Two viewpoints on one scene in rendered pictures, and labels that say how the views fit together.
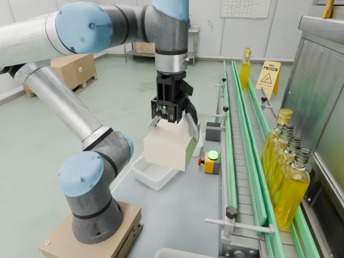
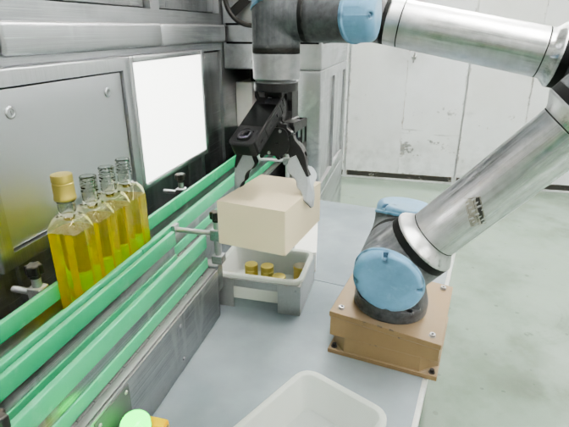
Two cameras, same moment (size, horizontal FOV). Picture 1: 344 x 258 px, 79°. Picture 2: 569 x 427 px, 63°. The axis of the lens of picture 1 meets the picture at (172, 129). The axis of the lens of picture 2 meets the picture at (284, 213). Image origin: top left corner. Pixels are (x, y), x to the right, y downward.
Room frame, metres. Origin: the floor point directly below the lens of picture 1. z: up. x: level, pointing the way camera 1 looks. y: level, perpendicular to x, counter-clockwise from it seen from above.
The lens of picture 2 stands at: (1.27, 0.06, 1.38)
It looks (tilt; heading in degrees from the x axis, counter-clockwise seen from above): 22 degrees down; 183
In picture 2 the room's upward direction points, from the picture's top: straight up
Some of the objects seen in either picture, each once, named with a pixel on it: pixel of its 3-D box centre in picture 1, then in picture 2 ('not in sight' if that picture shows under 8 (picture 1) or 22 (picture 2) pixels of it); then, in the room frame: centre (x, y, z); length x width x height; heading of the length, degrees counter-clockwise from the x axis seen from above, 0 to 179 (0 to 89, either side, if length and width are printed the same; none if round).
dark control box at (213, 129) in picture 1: (212, 131); not in sight; (1.04, -0.24, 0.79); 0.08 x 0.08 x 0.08; 79
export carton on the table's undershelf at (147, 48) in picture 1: (148, 44); not in sight; (6.15, 0.65, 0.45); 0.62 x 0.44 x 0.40; 74
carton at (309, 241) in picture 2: not in sight; (306, 243); (0.00, 0.05, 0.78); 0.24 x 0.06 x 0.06; 179
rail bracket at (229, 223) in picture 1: (237, 227); (207, 235); (0.32, -0.17, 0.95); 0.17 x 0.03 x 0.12; 79
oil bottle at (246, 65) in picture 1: (245, 70); not in sight; (1.50, -0.53, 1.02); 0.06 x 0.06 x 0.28; 79
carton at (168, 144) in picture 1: (174, 140); (272, 211); (0.52, -0.01, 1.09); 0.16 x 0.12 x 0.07; 160
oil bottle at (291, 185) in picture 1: (285, 195); (131, 230); (0.39, -0.31, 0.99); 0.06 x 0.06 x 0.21; 79
